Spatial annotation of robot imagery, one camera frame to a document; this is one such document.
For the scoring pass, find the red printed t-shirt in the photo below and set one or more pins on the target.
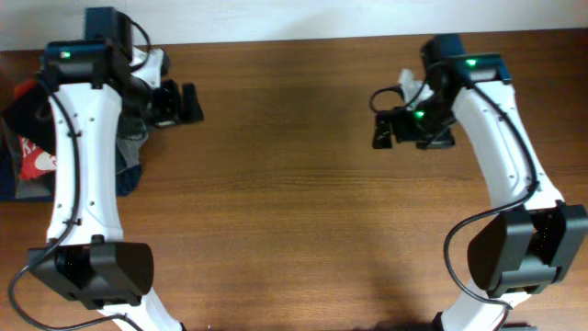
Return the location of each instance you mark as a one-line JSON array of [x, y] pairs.
[[34, 161]]

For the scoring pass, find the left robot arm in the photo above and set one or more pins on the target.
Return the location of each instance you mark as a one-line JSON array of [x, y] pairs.
[[91, 83]]

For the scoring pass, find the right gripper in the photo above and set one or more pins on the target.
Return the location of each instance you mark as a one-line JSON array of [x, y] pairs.
[[405, 132]]

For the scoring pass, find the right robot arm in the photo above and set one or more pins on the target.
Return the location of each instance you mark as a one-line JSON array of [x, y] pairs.
[[532, 235]]

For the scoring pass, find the grey folded garment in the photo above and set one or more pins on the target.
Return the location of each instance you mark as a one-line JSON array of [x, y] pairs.
[[129, 147]]

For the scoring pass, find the black polo shirt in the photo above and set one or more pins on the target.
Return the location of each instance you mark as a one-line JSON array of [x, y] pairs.
[[30, 116]]

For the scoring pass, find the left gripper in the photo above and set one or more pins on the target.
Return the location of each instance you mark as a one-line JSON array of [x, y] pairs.
[[171, 114]]

